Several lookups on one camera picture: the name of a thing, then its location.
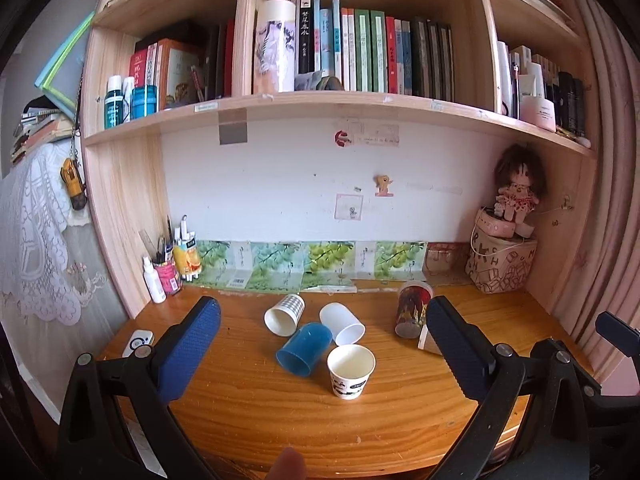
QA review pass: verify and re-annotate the grey crumpled packet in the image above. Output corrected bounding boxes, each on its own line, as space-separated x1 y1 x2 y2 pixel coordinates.
294 72 344 92

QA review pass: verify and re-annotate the white round-button remote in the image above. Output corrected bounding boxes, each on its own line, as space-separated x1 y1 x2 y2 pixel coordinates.
122 329 155 359

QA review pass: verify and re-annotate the stack of worn books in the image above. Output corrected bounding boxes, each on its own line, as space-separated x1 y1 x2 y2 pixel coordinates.
10 94 78 166

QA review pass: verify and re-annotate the yellow toy car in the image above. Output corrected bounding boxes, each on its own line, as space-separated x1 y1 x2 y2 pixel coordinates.
60 157 89 211

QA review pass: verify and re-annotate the white black-print paper cup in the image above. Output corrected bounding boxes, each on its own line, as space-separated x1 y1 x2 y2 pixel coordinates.
327 344 376 401

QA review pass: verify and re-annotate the green blue edged board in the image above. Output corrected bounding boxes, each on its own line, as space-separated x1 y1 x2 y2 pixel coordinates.
34 10 97 118

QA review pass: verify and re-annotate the row of cosmetic bottles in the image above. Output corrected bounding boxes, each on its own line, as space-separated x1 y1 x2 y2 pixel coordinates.
496 40 587 138

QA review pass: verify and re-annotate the pink curtain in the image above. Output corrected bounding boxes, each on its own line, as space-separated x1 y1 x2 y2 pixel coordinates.
550 0 640 386

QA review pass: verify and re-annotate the faded paper wall label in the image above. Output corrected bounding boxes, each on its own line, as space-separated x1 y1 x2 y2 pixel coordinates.
345 119 401 147

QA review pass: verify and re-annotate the white spray bottle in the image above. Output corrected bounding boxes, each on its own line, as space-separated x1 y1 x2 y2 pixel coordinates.
142 256 167 304

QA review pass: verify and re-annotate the wooden bookshelf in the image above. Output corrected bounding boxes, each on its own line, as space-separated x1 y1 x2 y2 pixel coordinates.
80 0 601 322

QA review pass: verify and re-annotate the row of green leaf-print packets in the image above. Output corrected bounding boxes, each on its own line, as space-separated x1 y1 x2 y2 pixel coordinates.
192 240 428 293

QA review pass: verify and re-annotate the letter-print storage basket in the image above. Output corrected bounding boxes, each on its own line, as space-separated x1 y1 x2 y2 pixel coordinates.
465 207 539 294

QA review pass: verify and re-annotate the small beige card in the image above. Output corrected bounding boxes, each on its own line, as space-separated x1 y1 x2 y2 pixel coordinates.
417 324 446 357

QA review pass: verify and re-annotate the person's left hand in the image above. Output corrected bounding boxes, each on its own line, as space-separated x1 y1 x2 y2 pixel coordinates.
264 447 308 480

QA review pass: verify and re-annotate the grey tape patch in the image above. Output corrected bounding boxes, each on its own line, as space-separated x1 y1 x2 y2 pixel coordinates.
218 109 249 146

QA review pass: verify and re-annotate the blue plastic cup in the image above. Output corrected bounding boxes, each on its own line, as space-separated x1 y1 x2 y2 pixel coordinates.
275 322 334 377

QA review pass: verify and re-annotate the row of red black books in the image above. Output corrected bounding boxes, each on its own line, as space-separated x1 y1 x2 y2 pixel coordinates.
129 19 236 110

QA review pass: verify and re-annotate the pink round box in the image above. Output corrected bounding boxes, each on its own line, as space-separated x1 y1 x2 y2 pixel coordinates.
479 206 521 239

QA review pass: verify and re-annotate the white cream jar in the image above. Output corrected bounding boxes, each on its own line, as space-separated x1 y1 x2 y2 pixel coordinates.
518 96 557 133

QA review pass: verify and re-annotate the white lace cloth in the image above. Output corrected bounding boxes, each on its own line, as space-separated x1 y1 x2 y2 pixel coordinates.
0 142 108 328

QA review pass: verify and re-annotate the slim white bottle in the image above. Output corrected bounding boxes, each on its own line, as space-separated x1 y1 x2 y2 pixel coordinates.
122 76 136 122

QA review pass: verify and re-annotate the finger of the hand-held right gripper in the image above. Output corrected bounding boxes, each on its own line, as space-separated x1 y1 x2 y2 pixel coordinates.
595 311 640 361

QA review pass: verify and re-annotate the white ink-painting scroll tube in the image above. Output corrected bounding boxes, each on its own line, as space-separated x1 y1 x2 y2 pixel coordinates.
253 0 297 94

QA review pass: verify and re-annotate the plain white paper cup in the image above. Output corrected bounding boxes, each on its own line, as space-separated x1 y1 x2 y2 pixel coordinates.
319 301 366 346

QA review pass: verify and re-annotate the pink pen holder can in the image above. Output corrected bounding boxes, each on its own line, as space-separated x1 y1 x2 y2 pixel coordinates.
153 257 183 297

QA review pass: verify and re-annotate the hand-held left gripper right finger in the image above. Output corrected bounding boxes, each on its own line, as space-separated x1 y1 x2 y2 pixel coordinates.
424 296 602 480

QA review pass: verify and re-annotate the blue round jar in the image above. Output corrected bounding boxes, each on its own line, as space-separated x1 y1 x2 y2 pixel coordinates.
131 85 158 119

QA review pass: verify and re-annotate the brown-haired rag doll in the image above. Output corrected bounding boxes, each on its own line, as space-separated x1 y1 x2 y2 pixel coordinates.
494 144 548 226

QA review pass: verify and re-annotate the teal white bottle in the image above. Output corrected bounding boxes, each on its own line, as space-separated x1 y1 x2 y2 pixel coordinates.
103 75 124 129

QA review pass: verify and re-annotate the white grid-pattern paper cup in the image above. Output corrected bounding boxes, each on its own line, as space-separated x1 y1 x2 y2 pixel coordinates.
264 293 306 337

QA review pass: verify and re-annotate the pink square wall sticker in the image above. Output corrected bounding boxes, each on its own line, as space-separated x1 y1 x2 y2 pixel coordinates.
335 193 364 221

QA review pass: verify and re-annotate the row of green white books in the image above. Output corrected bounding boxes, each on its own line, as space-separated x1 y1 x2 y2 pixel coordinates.
294 0 455 102

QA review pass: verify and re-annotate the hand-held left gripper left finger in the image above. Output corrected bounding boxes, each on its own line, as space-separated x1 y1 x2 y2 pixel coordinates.
54 296 222 480

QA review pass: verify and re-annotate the brown printed box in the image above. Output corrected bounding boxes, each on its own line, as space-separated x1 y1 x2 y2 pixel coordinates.
424 242 470 281

